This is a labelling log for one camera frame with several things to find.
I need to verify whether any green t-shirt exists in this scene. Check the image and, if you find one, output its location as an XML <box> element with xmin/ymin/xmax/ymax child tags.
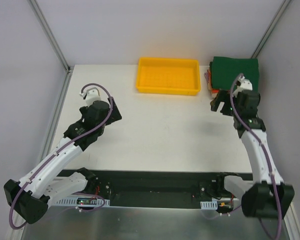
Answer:
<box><xmin>209</xmin><ymin>56</ymin><xmax>260</xmax><ymax>92</ymax></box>

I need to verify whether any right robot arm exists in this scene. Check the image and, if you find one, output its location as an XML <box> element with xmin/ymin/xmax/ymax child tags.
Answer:
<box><xmin>210</xmin><ymin>90</ymin><xmax>295</xmax><ymax>219</ymax></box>

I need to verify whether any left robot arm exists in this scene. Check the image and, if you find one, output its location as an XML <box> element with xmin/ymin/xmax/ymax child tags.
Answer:
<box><xmin>3</xmin><ymin>96</ymin><xmax>122</xmax><ymax>230</ymax></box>

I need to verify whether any yellow plastic tray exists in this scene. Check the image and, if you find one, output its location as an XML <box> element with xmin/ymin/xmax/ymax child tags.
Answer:
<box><xmin>135</xmin><ymin>57</ymin><xmax>201</xmax><ymax>96</ymax></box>

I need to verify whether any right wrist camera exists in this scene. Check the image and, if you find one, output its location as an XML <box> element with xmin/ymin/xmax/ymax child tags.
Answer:
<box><xmin>232</xmin><ymin>78</ymin><xmax>253</xmax><ymax>97</ymax></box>

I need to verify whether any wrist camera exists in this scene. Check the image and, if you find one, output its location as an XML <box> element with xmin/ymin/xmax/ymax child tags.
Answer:
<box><xmin>232</xmin><ymin>78</ymin><xmax>253</xmax><ymax>97</ymax></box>
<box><xmin>79</xmin><ymin>87</ymin><xmax>101</xmax><ymax>107</ymax></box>

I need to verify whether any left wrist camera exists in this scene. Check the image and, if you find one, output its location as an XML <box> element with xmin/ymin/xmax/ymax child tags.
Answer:
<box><xmin>79</xmin><ymin>87</ymin><xmax>101</xmax><ymax>107</ymax></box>

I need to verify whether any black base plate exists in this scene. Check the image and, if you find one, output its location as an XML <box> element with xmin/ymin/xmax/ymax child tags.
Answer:
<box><xmin>57</xmin><ymin>168</ymin><xmax>243</xmax><ymax>208</ymax></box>

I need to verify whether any left white cable duct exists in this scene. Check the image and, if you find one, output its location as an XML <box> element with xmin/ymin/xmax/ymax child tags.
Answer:
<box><xmin>54</xmin><ymin>196</ymin><xmax>110</xmax><ymax>208</ymax></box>

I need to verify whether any white cable duct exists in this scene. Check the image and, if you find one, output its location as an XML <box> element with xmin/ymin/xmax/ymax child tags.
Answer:
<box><xmin>54</xmin><ymin>196</ymin><xmax>110</xmax><ymax>208</ymax></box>
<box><xmin>200</xmin><ymin>200</ymin><xmax>218</xmax><ymax>211</ymax></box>

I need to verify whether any right white cable duct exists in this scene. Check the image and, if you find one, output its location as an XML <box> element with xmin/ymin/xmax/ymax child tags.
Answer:
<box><xmin>200</xmin><ymin>200</ymin><xmax>218</xmax><ymax>211</ymax></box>

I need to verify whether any right aluminium frame post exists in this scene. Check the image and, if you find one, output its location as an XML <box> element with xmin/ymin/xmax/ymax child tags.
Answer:
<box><xmin>250</xmin><ymin>0</ymin><xmax>293</xmax><ymax>59</ymax></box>

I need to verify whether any aluminium frame post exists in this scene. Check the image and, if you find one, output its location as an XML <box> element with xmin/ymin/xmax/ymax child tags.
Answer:
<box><xmin>27</xmin><ymin>0</ymin><xmax>75</xmax><ymax>73</ymax></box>
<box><xmin>250</xmin><ymin>0</ymin><xmax>293</xmax><ymax>59</ymax></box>

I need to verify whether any left aluminium frame post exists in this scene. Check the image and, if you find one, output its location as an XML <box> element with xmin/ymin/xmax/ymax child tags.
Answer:
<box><xmin>27</xmin><ymin>0</ymin><xmax>75</xmax><ymax>73</ymax></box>

